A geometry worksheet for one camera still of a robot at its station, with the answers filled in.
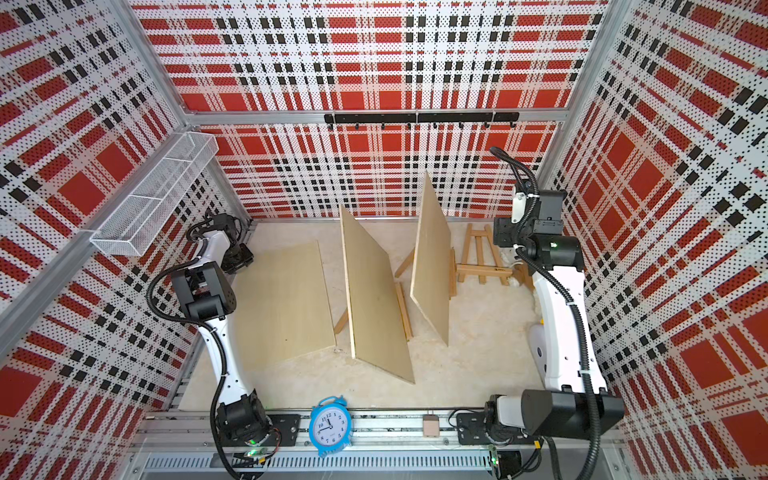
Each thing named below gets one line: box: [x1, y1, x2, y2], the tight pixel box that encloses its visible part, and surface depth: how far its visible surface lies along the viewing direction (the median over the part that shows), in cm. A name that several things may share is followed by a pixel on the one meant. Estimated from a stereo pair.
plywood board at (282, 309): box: [232, 240, 336, 371], surface depth 98 cm
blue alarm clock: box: [309, 395, 353, 457], surface depth 73 cm
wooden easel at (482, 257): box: [456, 223, 513, 286], surface depth 110 cm
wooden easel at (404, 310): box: [334, 282, 414, 341], surface depth 92 cm
